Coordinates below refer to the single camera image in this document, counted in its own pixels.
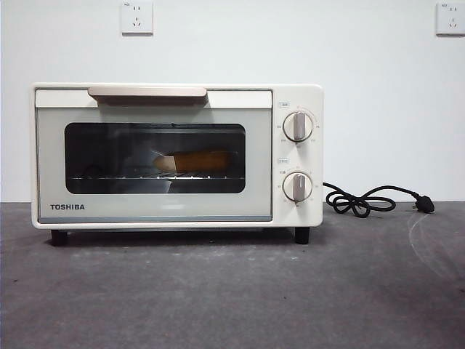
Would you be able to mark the yellow corn cob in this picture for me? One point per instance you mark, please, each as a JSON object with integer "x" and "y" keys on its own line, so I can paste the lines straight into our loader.
{"x": 200, "y": 161}

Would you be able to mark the oven door with glass window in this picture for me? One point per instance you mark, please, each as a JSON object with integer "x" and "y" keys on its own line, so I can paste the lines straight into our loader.
{"x": 109, "y": 203}

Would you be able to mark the beige oven dial knob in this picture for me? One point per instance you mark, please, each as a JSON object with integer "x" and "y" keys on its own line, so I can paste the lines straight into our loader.
{"x": 298, "y": 126}
{"x": 298, "y": 187}

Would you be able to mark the cream Toshiba toaster oven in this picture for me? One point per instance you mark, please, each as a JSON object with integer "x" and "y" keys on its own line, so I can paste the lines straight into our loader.
{"x": 312, "y": 98}

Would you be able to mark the white wall socket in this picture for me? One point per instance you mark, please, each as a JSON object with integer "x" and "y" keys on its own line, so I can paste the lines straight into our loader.
{"x": 137, "y": 18}
{"x": 451, "y": 20}

